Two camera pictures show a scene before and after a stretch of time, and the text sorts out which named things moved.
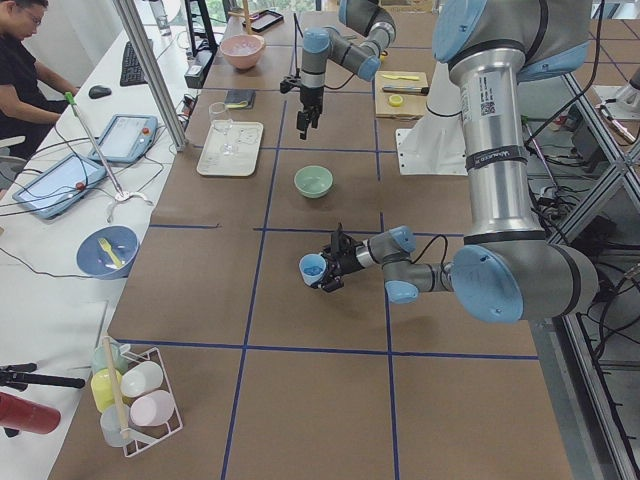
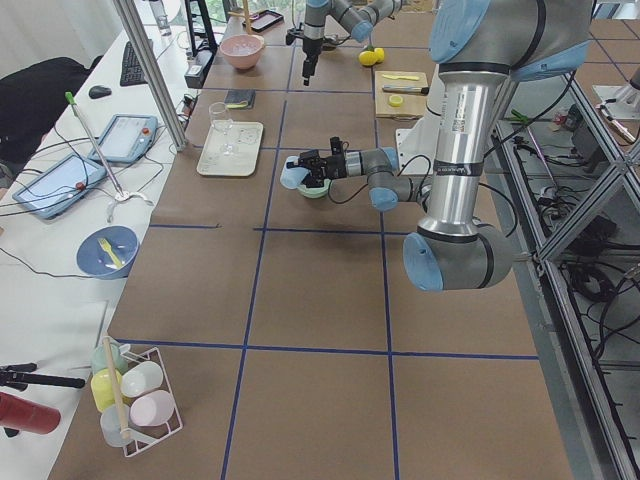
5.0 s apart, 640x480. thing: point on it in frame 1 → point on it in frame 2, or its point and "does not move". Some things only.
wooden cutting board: (400, 94) does not move
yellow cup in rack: (106, 387) does not move
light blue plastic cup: (312, 267) → (291, 177)
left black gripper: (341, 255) → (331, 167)
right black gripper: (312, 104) → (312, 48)
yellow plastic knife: (395, 77) does not move
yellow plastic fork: (108, 248) does not move
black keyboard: (132, 72) does not move
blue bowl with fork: (108, 252) does not move
